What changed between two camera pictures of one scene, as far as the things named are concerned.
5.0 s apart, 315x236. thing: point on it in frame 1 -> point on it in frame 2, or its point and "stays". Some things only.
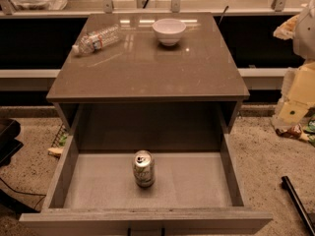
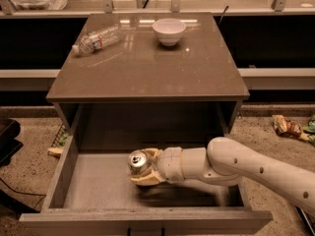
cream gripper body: x=305 y=34 -> x=169 y=164
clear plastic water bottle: x=96 y=40 stays
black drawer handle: x=162 y=230 stays
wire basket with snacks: x=59 y=142 stays
